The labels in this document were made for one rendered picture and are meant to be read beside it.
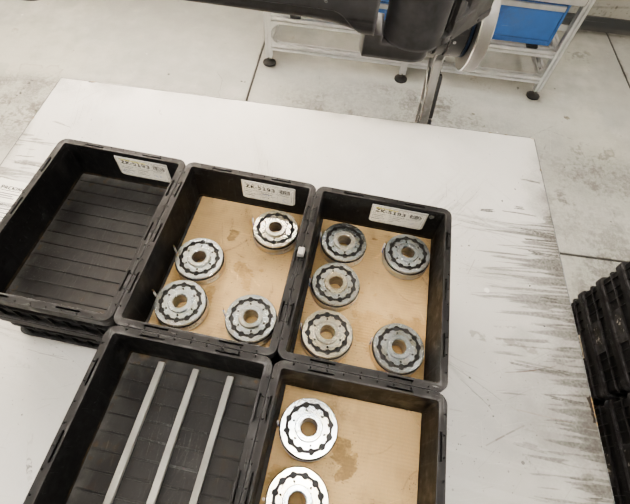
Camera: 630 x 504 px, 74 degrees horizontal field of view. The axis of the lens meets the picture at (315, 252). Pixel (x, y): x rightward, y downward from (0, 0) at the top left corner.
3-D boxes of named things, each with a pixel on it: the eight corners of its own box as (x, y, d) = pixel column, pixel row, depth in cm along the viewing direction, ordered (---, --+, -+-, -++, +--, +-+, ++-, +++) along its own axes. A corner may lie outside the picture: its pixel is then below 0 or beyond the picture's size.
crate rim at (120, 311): (189, 167, 97) (187, 160, 95) (317, 191, 95) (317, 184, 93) (114, 328, 76) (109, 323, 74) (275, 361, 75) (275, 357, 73)
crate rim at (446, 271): (317, 191, 95) (317, 184, 93) (448, 216, 94) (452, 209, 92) (275, 361, 75) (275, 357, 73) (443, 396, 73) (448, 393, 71)
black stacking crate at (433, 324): (315, 217, 103) (318, 187, 94) (434, 239, 102) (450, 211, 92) (277, 375, 83) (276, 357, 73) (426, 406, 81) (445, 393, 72)
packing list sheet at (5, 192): (-6, 177, 118) (-7, 176, 117) (75, 188, 118) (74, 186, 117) (-77, 280, 101) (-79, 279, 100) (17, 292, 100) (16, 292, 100)
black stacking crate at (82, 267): (83, 173, 106) (63, 139, 97) (196, 194, 105) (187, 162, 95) (-9, 315, 86) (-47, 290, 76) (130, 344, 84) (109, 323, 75)
